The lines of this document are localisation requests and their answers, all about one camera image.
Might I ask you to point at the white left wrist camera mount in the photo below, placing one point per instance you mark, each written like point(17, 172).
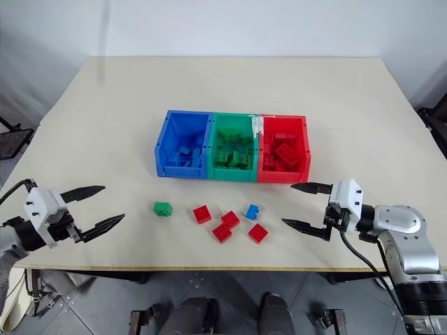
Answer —
point(41, 206)

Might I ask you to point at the blue plastic bin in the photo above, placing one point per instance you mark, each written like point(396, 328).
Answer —
point(183, 146)

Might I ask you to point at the black equipment stand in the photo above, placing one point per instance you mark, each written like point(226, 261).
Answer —
point(434, 127)

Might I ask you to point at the brown metal bracket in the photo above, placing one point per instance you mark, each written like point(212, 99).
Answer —
point(137, 321)
point(338, 321)

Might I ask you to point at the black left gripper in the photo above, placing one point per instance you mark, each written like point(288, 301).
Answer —
point(62, 231)

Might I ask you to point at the dark rounded shape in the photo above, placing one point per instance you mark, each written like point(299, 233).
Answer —
point(195, 315)
point(276, 314)

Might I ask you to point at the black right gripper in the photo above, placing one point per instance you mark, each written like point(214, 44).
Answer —
point(336, 219)

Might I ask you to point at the green building block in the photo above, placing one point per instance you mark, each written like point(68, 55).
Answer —
point(249, 153)
point(162, 208)
point(239, 159)
point(228, 134)
point(246, 139)
point(222, 157)

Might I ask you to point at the red plastic bin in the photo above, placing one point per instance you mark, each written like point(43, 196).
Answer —
point(284, 151)

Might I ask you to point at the white tape strip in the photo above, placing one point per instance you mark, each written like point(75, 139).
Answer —
point(257, 124)

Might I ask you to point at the green plastic bin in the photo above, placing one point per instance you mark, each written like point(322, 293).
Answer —
point(232, 150)

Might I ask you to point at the blue building block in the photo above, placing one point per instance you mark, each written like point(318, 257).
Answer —
point(173, 161)
point(253, 211)
point(184, 151)
point(197, 155)

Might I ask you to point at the black mesh chair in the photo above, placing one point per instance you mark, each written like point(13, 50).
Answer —
point(14, 141)

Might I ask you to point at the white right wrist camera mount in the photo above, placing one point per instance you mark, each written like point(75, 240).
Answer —
point(346, 199)

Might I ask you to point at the large red building block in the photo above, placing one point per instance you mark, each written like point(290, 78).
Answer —
point(287, 154)

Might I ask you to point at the black table frame bar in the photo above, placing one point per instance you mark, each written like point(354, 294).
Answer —
point(356, 277)
point(104, 275)

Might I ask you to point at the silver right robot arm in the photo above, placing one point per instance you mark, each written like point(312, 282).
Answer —
point(405, 237)

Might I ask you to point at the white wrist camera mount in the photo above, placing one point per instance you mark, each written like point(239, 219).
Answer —
point(346, 199)
point(41, 206)

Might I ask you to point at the beige fabric bag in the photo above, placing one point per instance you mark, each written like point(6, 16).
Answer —
point(15, 300)

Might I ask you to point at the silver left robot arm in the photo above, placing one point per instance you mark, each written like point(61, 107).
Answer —
point(14, 240)

